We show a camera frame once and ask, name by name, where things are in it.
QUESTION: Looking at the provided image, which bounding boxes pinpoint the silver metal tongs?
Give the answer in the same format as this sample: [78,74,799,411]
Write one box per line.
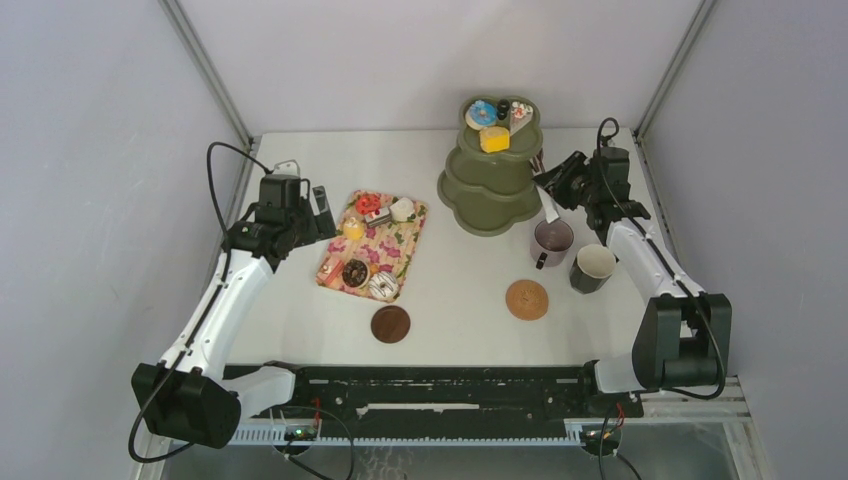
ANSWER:
[530,149,560,224]

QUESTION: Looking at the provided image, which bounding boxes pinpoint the chocolate sprinkled donut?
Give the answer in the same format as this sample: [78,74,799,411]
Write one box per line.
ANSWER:
[342,259,371,289]

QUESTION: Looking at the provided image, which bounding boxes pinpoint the triangular fruit cake slice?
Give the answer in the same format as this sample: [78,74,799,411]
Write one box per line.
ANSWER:
[508,101,535,136]

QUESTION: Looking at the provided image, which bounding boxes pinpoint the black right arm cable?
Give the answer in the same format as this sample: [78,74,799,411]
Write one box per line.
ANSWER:
[594,117,727,401]

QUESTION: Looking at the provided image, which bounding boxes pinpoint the floral dessert tray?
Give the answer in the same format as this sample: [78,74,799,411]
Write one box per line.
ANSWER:
[314,189,429,304]

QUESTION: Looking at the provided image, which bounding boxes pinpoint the dark wooden coaster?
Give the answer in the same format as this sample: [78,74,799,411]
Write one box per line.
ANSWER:
[370,305,411,344]

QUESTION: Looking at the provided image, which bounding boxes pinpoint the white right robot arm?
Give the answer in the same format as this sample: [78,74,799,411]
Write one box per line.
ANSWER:
[533,146,732,416]

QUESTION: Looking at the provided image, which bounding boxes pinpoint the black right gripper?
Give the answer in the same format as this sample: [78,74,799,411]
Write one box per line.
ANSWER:
[532,150,599,211]

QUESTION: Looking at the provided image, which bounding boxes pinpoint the white slotted cable duct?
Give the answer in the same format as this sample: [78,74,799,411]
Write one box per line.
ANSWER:
[228,424,585,447]

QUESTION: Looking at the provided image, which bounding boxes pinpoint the coral sprinkled donut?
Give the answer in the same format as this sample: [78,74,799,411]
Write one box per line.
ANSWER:
[354,193,382,217]

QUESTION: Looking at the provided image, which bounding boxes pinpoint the white chocolate-striped donut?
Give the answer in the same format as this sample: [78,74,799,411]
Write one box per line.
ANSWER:
[368,271,400,302]

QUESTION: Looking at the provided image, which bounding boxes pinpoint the purple mug black handle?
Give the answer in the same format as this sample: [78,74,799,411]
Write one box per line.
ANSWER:
[530,219,574,270]

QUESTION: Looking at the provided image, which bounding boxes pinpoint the pink layered cake slice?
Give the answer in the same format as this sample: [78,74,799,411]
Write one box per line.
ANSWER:
[316,256,345,285]

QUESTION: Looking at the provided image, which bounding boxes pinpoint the chocolate cherry cake slice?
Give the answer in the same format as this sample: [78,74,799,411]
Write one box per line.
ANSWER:
[364,208,392,228]

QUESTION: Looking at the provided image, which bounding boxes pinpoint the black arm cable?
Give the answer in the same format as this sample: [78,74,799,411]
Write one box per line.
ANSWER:
[128,141,280,464]
[594,117,727,401]

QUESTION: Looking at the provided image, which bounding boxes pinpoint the yellow cream cake ball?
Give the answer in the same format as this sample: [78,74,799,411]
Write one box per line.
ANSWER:
[342,216,366,241]

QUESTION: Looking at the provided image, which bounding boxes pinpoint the blue glazed donut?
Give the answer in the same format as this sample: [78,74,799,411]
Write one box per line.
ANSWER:
[464,99,498,131]

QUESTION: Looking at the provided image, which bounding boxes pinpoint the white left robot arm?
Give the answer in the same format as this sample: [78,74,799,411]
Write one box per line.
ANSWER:
[131,160,335,449]

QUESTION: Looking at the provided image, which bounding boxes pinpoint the woven rattan coaster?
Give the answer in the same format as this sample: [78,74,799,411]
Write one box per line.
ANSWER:
[505,279,549,321]

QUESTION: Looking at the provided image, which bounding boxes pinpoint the green three-tier stand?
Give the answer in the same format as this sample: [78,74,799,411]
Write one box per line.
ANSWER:
[437,95,543,237]

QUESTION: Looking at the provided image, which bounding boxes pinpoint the dark cup white interior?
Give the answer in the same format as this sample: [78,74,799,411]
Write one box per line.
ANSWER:
[569,244,617,294]

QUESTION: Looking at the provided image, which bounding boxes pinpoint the white swirl roll cake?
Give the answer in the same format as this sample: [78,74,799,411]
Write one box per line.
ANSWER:
[389,197,415,223]

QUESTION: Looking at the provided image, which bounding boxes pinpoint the yellow swirl roll cake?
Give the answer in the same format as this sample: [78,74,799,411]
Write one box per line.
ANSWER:
[479,126,511,153]

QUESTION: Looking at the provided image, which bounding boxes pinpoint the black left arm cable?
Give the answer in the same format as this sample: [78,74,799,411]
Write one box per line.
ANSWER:
[128,141,280,464]

